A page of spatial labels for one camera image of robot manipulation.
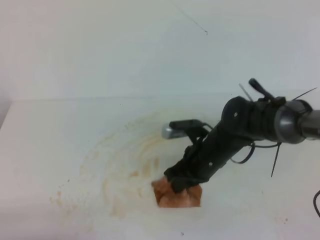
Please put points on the pink stained rag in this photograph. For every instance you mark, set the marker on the pink stained rag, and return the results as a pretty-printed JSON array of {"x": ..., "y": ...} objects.
[{"x": 166, "y": 198}]

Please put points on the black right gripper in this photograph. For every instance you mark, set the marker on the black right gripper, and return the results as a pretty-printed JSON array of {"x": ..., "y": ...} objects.
[{"x": 204, "y": 157}]

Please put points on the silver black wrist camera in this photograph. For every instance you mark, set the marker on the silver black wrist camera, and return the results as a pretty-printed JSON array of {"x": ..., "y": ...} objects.
[{"x": 179, "y": 128}]

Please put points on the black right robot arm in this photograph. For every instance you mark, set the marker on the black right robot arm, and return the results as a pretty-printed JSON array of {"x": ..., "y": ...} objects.
[{"x": 243, "y": 123}]

